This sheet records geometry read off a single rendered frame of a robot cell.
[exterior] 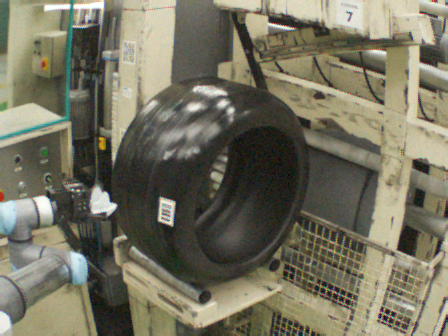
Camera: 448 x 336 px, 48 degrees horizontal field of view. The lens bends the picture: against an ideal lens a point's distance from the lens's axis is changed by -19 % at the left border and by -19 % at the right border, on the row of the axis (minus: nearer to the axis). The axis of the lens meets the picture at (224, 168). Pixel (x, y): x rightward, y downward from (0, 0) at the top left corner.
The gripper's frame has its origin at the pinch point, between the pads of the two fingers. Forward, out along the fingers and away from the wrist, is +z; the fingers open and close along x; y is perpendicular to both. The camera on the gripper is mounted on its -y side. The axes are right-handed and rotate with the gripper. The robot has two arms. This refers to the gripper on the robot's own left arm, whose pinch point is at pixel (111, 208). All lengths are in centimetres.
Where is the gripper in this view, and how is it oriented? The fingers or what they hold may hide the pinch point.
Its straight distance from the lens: 143.2
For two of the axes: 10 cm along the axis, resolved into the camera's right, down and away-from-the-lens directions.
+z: 7.2, -1.2, 6.8
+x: -6.8, -2.9, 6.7
